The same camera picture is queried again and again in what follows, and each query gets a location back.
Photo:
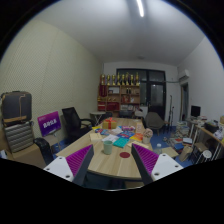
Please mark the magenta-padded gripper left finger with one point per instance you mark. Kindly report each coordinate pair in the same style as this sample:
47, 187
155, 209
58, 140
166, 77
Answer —
56, 166

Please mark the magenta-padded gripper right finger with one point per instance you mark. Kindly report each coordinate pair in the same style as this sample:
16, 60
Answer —
166, 166

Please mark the low wooden side table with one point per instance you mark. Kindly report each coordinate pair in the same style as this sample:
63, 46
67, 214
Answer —
170, 152

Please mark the black bag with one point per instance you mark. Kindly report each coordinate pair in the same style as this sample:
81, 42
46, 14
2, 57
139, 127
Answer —
44, 150

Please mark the brown paper bag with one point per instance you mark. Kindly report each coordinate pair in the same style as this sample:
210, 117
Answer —
186, 154

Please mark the tan flat notebook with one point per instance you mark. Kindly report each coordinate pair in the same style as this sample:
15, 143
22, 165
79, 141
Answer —
139, 143

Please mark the pink flowers in white pot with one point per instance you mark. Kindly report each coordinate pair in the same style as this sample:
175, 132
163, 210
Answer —
147, 136

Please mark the stack of books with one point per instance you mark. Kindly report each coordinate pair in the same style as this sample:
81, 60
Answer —
181, 131

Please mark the wooden seat chair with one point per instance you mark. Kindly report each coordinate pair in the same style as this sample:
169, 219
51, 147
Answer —
201, 146

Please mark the white round stool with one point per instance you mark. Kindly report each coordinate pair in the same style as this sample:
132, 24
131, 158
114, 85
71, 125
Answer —
206, 154

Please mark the yellow orange book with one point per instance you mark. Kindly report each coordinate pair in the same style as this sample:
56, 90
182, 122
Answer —
136, 137

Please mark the flat round red coaster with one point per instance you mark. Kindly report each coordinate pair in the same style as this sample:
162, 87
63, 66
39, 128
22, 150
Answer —
124, 154

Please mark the purple sign board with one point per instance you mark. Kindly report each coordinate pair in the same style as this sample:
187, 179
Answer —
49, 123

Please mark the black office chair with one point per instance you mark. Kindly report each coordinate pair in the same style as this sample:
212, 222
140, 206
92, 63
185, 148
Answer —
71, 123

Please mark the orange standing card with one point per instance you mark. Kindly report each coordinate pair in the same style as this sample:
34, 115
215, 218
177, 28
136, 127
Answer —
139, 127

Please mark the grey armchair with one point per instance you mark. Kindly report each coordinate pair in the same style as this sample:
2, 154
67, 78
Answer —
154, 120

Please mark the silver ribbed suitcase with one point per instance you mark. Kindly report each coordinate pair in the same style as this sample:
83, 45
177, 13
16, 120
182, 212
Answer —
18, 136

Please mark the cream thick book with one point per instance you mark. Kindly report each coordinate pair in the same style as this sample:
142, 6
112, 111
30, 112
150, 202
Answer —
95, 136

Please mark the teal book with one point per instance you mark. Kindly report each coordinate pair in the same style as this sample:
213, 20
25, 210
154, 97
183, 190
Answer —
120, 142

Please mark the cluttered wooden side desk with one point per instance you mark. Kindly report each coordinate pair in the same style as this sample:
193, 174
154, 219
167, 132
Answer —
206, 133

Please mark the black tripod stand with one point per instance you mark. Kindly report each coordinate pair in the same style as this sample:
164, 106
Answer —
171, 113

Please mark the pink packaged item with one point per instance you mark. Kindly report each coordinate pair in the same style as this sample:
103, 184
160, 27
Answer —
128, 128

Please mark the pale green ribbed cup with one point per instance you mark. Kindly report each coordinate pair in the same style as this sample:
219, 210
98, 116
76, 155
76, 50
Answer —
107, 147

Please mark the blue red printed book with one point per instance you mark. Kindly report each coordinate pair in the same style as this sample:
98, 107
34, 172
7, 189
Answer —
99, 131

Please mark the white paper sheet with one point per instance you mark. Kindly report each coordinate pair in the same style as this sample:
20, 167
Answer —
110, 137

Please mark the black computer monitor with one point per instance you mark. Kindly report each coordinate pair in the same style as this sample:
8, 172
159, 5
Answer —
195, 110

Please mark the small white round table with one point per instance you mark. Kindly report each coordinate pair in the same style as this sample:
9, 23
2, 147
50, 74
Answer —
97, 114

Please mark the yellow gift box red ribbon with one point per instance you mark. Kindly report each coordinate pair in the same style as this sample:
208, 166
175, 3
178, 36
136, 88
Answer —
109, 124

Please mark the black framed glass door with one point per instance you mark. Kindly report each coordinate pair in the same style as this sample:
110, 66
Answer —
156, 95

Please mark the dark grey suitcase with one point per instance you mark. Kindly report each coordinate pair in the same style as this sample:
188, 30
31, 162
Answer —
16, 106

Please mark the wooden shelf unit with trophies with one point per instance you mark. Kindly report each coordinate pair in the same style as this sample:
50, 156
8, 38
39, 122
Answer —
118, 95

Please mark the white air conditioner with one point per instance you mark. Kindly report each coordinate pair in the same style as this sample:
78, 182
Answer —
184, 75

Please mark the ceiling tube light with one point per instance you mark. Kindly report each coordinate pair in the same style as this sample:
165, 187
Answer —
140, 7

